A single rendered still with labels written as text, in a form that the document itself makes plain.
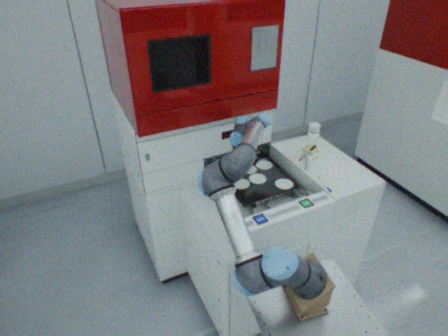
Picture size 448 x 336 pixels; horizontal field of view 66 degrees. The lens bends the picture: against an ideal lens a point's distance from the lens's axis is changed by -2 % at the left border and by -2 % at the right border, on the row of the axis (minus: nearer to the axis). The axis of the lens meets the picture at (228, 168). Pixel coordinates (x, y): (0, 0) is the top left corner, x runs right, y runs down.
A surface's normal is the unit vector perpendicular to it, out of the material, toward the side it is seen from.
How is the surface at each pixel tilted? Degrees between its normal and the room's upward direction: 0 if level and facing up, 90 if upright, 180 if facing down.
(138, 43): 90
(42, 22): 90
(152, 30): 90
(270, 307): 0
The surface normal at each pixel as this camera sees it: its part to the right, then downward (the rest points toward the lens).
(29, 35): 0.44, 0.50
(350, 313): 0.00, -0.83
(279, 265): -0.56, -0.54
